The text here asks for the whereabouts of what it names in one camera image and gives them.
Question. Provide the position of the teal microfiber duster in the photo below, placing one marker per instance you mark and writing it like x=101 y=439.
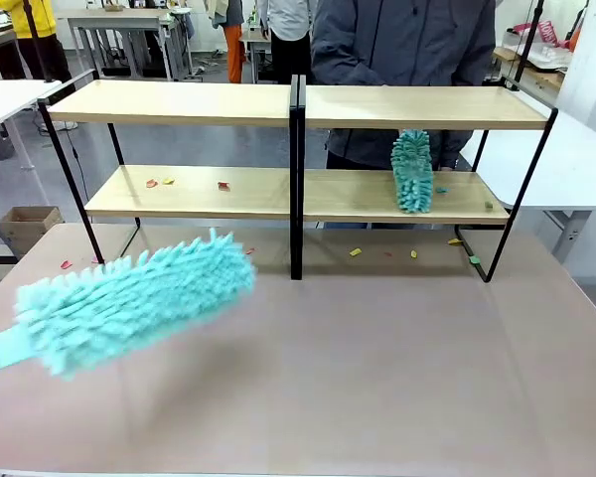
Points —
x=412 y=184
x=129 y=308

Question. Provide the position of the cardboard box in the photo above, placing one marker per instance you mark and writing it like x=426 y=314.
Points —
x=30 y=221

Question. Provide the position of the white table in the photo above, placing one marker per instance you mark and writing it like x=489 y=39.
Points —
x=5 y=99
x=566 y=174

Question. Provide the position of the black stand pole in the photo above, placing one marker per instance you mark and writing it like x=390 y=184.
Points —
x=36 y=40
x=529 y=40

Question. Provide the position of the person in yellow jacket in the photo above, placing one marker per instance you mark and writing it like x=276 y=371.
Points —
x=30 y=20

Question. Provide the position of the grey metal workbench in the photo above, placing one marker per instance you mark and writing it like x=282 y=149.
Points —
x=114 y=20

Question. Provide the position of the person in orange trousers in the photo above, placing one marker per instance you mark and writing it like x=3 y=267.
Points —
x=234 y=45

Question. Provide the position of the small grey desk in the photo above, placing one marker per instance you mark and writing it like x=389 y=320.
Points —
x=255 y=37

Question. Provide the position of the person in white shirt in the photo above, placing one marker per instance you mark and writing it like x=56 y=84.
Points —
x=288 y=20

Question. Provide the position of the person in grey jacket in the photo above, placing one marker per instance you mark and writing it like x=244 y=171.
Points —
x=402 y=45

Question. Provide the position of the wooden workbench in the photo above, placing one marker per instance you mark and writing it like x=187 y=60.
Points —
x=536 y=72

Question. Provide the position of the pink printed sign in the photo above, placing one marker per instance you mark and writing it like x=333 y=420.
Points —
x=549 y=31

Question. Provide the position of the black frame wooden shelf unit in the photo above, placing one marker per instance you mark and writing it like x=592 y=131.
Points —
x=179 y=102
x=417 y=107

